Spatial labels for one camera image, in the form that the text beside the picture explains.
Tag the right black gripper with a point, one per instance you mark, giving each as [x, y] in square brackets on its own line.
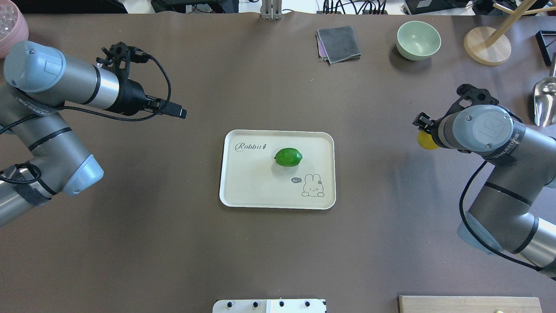
[422, 120]

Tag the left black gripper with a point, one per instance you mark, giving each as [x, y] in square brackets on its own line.
[134, 99]

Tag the yellow lemon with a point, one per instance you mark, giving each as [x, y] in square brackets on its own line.
[425, 140]

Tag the green lime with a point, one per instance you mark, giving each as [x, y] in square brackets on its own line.
[288, 157]

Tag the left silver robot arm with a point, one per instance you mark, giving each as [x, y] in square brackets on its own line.
[41, 82]

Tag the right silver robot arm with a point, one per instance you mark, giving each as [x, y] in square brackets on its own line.
[499, 220]

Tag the beige rabbit print tray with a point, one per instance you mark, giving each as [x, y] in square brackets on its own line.
[250, 176]

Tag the light green bowl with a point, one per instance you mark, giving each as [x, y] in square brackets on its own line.
[417, 40]

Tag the wooden mug tree stand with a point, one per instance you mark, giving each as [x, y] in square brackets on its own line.
[490, 46]

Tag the grey folded cloth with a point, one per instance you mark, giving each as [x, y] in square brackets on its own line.
[340, 43]

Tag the pink folded cloth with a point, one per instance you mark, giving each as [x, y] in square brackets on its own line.
[321, 50]

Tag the metal scoop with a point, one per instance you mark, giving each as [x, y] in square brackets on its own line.
[544, 102]

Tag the pink bowl with ice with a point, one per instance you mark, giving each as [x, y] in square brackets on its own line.
[13, 27]

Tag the bamboo cutting board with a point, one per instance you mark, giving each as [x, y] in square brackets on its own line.
[468, 304]

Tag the aluminium frame post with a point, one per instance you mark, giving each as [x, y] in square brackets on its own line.
[271, 9]

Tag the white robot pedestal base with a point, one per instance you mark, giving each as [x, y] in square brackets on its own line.
[301, 305]

